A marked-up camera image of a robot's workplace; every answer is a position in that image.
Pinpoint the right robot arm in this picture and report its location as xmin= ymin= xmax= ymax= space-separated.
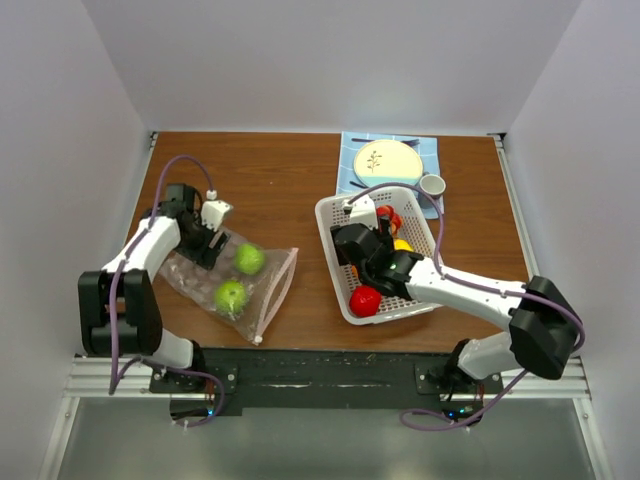
xmin=330 ymin=223 xmax=584 ymax=393

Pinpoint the yellow fake lemon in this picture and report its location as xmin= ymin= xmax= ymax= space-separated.
xmin=393 ymin=238 xmax=413 ymax=252

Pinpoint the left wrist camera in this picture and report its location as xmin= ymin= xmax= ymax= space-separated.
xmin=200 ymin=190 xmax=233 ymax=232

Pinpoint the purple plastic fork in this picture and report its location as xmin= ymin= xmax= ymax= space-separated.
xmin=351 ymin=137 xmax=420 ymax=148

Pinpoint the red fake apple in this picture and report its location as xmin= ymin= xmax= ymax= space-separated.
xmin=349 ymin=285 xmax=382 ymax=318

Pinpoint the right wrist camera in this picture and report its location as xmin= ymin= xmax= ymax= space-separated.
xmin=342 ymin=195 xmax=379 ymax=230

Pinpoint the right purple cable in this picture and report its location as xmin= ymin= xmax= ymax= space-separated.
xmin=347 ymin=182 xmax=586 ymax=431

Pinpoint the aluminium frame rail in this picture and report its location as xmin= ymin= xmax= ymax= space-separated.
xmin=63 ymin=352 xmax=166 ymax=399

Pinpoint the clear zip top bag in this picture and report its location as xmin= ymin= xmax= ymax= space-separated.
xmin=159 ymin=229 xmax=299 ymax=345

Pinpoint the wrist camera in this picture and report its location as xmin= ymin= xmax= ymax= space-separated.
xmin=342 ymin=195 xmax=379 ymax=230
xmin=200 ymin=190 xmax=233 ymax=232

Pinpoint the small white cup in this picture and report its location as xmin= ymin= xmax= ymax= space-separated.
xmin=418 ymin=173 xmax=447 ymax=202

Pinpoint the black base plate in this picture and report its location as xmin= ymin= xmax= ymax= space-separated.
xmin=148 ymin=347 xmax=504 ymax=419

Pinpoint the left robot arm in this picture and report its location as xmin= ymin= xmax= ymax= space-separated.
xmin=77 ymin=183 xmax=233 ymax=392

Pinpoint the cream and blue plate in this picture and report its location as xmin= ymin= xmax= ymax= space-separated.
xmin=353 ymin=142 xmax=424 ymax=187

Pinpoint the blue checkered cloth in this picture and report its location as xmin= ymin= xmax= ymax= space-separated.
xmin=336 ymin=131 xmax=441 ymax=194

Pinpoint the red fake cherry bunch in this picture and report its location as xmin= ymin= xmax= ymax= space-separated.
xmin=376 ymin=204 xmax=403 ymax=237

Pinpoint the green fake apple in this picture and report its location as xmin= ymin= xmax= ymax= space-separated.
xmin=234 ymin=243 xmax=266 ymax=275
xmin=214 ymin=280 xmax=249 ymax=317

